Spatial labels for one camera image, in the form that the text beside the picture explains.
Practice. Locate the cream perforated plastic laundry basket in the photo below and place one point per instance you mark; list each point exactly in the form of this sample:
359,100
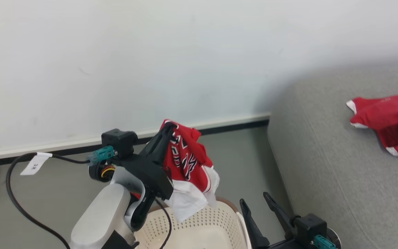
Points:
206,231

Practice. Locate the teal right camera connector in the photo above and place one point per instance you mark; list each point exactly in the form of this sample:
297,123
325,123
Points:
325,242

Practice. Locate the grey fabric sofa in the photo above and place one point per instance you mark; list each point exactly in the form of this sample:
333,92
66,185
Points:
340,180

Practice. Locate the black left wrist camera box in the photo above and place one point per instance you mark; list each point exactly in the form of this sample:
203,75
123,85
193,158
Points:
119,141

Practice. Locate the teal camera connector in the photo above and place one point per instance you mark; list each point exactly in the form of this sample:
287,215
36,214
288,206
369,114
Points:
102,154
325,242

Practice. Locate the red jersey with white lettering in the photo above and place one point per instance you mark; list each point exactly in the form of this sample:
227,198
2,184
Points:
192,162

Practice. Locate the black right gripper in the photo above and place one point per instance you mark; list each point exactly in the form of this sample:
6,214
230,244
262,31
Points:
288,245

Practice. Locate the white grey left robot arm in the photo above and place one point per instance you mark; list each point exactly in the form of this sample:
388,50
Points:
98,218

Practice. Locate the red garment with white cuffs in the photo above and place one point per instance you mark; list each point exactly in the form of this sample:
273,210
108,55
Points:
392,117

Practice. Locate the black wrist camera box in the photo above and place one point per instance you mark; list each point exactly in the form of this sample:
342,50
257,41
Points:
309,224
119,141

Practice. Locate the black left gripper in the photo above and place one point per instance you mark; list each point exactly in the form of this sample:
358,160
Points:
150,176

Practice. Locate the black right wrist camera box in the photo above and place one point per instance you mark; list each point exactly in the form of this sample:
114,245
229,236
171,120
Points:
309,224

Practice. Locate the teal left camera connector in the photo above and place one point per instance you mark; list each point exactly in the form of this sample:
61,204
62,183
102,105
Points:
102,154

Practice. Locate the white and black baseboard strip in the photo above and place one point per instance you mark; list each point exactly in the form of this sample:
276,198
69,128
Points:
81,147

